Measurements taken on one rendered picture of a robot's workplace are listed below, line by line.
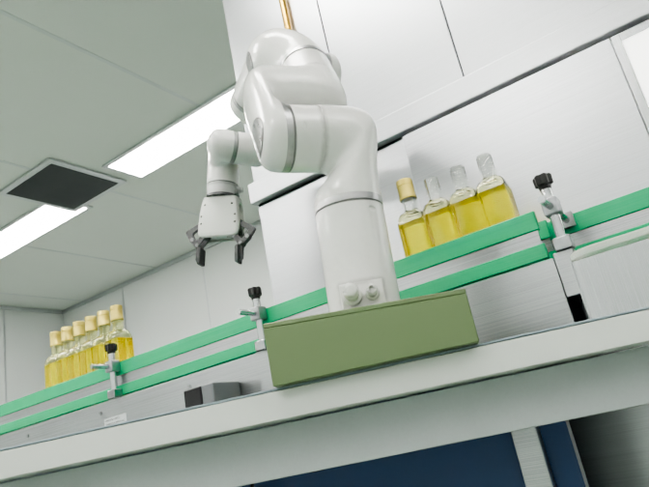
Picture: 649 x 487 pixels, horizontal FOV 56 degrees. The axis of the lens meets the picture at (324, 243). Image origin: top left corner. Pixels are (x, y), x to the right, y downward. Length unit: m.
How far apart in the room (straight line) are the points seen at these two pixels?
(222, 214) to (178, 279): 4.83
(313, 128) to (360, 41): 0.86
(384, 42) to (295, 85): 0.73
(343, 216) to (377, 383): 0.22
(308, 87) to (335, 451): 0.51
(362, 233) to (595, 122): 0.67
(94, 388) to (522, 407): 1.16
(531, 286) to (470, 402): 0.31
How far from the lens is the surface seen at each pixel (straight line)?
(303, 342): 0.70
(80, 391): 1.70
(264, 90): 0.88
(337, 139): 0.84
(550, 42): 1.43
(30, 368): 7.33
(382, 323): 0.69
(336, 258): 0.79
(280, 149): 0.82
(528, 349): 0.71
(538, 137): 1.34
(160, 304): 6.40
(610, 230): 1.10
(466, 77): 1.46
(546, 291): 0.99
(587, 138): 1.32
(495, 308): 1.01
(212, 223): 1.44
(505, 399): 0.74
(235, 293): 5.71
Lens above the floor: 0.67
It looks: 18 degrees up
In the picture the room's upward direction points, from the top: 12 degrees counter-clockwise
